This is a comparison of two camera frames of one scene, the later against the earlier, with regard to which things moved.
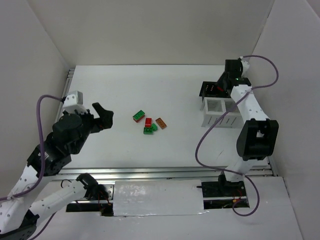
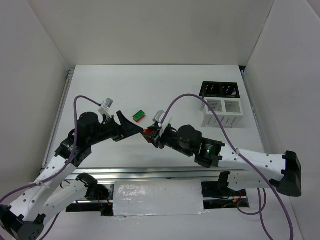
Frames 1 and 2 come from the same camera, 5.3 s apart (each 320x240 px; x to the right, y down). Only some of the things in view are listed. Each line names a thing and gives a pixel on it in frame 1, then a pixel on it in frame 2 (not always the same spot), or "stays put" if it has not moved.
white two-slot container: x=215 y=107 stays put
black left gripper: x=92 y=120 -> x=118 y=126
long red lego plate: x=139 y=120 stays put
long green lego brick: x=138 y=115 stays put
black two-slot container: x=211 y=89 stays put
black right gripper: x=208 y=88 -> x=157 y=138
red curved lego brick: x=148 y=123 -> x=148 y=131
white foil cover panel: x=158 y=198 stays put
